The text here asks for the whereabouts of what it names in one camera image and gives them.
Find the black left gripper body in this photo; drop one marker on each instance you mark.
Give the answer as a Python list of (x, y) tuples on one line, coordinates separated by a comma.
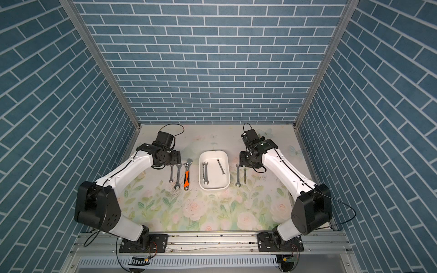
[(176, 157)]

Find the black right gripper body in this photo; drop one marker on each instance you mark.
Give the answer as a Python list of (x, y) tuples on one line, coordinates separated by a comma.
[(244, 159)]

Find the orange handled adjustable wrench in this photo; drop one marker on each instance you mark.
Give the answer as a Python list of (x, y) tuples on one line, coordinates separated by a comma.
[(187, 174)]

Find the silver double open-end wrench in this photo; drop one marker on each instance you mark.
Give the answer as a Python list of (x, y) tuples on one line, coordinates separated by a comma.
[(237, 184)]

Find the large silver open-end wrench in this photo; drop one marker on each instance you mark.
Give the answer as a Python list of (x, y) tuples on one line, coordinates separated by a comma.
[(177, 184)]

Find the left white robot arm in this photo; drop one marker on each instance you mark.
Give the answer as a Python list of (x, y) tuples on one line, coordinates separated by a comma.
[(97, 203)]

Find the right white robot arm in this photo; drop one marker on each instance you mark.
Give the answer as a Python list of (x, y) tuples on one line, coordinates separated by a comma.
[(313, 206)]

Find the silver open-end wrench right box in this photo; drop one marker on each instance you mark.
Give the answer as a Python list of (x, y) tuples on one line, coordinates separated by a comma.
[(221, 165)]

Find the silver combination wrench in box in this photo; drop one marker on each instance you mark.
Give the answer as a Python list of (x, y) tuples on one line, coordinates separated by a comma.
[(203, 171)]

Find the white plastic storage box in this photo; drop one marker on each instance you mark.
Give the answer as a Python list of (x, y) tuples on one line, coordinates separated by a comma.
[(217, 182)]

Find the silver open-end wrench in box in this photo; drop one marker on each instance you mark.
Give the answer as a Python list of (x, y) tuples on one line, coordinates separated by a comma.
[(206, 182)]

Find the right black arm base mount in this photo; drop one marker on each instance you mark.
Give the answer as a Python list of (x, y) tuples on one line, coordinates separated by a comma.
[(269, 242)]

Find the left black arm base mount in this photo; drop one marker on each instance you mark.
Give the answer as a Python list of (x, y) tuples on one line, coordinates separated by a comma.
[(155, 243)]

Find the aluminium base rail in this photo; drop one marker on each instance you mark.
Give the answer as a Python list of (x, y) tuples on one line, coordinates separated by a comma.
[(221, 243)]

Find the aluminium corner post right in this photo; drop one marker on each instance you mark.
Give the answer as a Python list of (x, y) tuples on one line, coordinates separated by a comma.
[(334, 42)]

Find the aluminium corner post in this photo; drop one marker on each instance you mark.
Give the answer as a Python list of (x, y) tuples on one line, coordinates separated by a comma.
[(79, 24), (334, 42)]

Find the aluminium corner post left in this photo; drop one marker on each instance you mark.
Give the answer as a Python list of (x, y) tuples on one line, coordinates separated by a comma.
[(79, 24)]

